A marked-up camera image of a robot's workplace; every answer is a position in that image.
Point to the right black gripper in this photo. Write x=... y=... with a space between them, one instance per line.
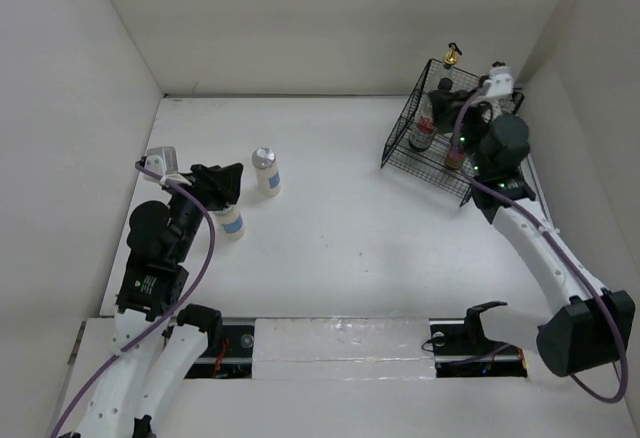
x=445 y=104

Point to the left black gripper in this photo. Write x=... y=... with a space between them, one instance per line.
x=226 y=181

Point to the black-cap soy sauce bottle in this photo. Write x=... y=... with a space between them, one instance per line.
x=424 y=132

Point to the silver-lid spice jar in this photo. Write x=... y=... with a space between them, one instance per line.
x=266 y=171
x=231 y=222

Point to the small red sauce bottle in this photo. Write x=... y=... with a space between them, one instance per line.
x=455 y=157

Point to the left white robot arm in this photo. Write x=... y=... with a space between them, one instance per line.
x=158 y=333

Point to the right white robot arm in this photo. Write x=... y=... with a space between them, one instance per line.
x=588 y=325

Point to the black wire rack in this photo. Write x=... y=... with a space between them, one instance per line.
x=428 y=165

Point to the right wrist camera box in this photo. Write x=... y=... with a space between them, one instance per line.
x=499 y=82

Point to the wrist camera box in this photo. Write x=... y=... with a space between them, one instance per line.
x=160 y=161
x=499 y=82

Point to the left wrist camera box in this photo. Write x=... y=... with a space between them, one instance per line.
x=160 y=161

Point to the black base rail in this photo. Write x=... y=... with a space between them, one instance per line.
x=453 y=355

